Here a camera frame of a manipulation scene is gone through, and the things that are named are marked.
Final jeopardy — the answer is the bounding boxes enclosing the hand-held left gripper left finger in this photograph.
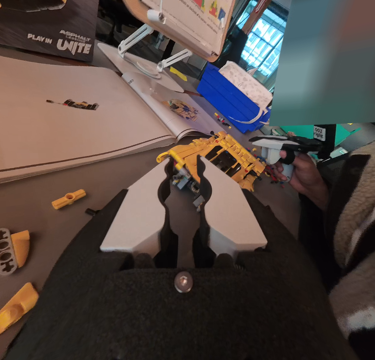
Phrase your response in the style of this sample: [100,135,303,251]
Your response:
[100,158,179,268]

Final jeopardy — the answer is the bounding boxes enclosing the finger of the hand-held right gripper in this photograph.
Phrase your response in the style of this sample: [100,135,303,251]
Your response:
[249,135,295,142]
[253,139,284,150]

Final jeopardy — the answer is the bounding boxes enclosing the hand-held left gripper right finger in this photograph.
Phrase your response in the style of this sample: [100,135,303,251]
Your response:
[193,156,268,268]

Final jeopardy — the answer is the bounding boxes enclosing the yellow brick car model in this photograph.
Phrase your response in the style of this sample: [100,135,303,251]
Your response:
[157,131,268,192]

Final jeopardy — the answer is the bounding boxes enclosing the person's right forearm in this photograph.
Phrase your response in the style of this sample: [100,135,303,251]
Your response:
[299,190,340,281]

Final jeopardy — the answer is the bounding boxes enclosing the grey desk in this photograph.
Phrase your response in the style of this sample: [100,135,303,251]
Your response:
[0,47,302,349]

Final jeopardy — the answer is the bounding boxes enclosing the person's right hand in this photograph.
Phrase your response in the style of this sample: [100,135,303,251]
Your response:
[274,151,329,205]

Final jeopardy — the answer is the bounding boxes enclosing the scattered small brick pieces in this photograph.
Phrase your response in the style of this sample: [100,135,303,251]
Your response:
[262,161,290,189]
[214,112,232,130]

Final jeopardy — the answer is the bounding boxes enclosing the printed white paper bag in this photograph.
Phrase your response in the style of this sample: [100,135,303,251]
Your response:
[219,61,273,125]

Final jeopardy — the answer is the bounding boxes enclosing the blue plastic bin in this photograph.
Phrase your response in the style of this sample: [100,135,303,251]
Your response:
[197,63,271,133]

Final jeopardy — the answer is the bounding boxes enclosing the yellow connector piece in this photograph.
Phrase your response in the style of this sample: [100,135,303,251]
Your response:
[52,189,87,210]

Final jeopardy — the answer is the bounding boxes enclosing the black fleece-lined jacket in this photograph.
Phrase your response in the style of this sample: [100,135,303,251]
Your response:
[299,143,375,360]

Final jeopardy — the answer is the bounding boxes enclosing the open instruction booklet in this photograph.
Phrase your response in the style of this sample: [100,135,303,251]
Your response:
[0,55,219,184]

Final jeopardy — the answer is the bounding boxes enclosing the yellow panel piece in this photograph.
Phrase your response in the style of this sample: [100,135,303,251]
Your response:
[12,230,30,268]
[0,282,39,334]

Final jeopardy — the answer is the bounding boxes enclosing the printed instruction sheet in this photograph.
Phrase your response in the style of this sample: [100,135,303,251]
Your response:
[141,0,235,48]

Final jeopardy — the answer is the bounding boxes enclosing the brick set box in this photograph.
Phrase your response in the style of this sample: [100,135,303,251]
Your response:
[0,0,101,62]

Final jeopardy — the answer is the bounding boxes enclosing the wooden post with red sign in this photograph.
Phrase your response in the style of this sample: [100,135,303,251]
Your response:
[242,0,282,35]

